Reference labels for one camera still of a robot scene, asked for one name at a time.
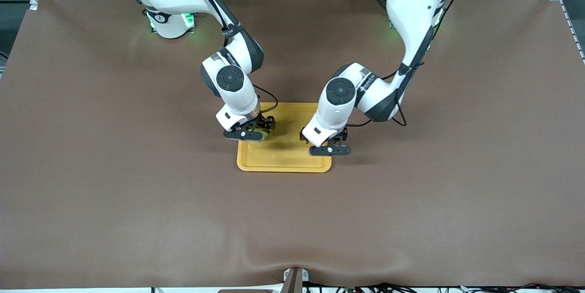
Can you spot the grey metal table clamp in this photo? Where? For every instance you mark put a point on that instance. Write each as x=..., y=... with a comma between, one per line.
x=295, y=279

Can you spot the brown table mat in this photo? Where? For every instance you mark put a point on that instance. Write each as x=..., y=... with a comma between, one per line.
x=292, y=220

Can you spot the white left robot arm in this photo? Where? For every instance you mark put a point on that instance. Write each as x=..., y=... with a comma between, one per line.
x=416, y=5

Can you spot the yellow plastic tray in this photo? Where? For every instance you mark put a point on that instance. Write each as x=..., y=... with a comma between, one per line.
x=274, y=160

